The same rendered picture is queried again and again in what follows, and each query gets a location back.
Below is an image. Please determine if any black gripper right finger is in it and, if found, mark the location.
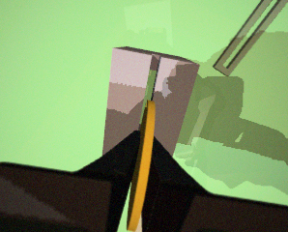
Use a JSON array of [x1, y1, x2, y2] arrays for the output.
[[141, 137, 288, 232]]

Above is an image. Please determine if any gold coin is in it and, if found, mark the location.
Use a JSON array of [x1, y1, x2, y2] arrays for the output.
[[127, 101, 156, 231]]

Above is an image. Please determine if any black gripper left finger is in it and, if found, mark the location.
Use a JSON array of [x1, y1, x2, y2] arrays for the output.
[[0, 130, 141, 232]]

